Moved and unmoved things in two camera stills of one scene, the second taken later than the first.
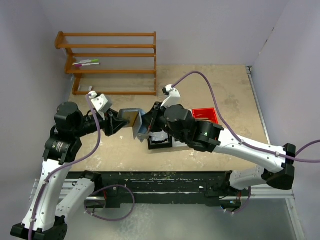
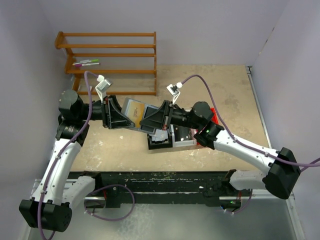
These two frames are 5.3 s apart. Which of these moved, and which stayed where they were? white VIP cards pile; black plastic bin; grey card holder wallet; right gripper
Moved: grey card holder wallet
Stayed: black plastic bin; white VIP cards pile; right gripper
